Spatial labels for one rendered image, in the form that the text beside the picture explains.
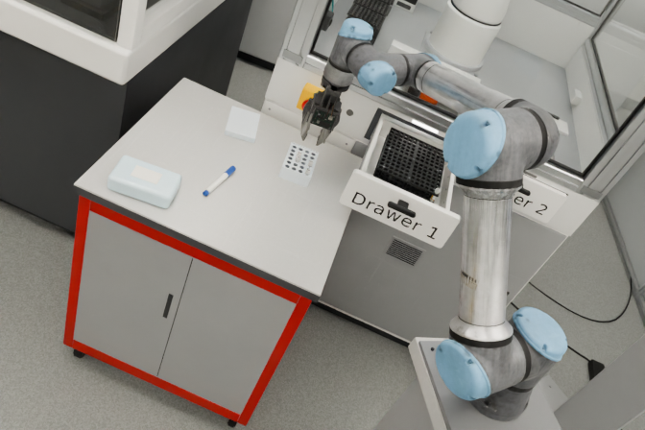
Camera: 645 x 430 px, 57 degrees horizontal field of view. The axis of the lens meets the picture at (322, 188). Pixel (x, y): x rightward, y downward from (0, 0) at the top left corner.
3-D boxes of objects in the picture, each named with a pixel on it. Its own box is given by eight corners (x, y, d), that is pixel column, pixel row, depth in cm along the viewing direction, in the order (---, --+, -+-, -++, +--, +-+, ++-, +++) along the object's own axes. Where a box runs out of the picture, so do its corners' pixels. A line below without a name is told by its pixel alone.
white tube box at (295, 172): (306, 187, 163) (311, 178, 161) (277, 177, 163) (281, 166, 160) (314, 161, 173) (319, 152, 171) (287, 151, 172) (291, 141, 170)
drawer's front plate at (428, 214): (441, 249, 154) (461, 220, 147) (338, 203, 154) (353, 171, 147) (441, 245, 156) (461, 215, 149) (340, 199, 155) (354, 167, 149)
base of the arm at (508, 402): (536, 420, 128) (560, 396, 122) (473, 421, 124) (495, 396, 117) (509, 359, 139) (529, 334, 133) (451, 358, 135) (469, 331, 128)
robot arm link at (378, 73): (416, 69, 133) (392, 41, 139) (374, 69, 127) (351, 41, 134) (402, 98, 138) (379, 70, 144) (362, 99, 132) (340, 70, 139)
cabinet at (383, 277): (452, 375, 231) (574, 239, 182) (208, 266, 231) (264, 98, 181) (467, 225, 306) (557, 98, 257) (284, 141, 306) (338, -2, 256)
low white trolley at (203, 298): (240, 444, 184) (321, 296, 137) (56, 361, 184) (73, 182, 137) (295, 308, 230) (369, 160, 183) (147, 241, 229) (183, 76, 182)
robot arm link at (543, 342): (552, 380, 125) (587, 343, 116) (506, 398, 118) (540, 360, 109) (515, 333, 132) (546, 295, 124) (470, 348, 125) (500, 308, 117)
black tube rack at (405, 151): (427, 212, 161) (439, 195, 157) (368, 185, 161) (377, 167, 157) (436, 168, 178) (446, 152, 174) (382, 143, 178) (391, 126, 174)
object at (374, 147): (438, 238, 155) (448, 222, 151) (347, 197, 155) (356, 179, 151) (451, 156, 186) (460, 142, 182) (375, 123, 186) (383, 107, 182)
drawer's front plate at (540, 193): (546, 224, 179) (568, 198, 173) (459, 183, 179) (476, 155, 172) (546, 220, 181) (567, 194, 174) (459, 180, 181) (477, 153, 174)
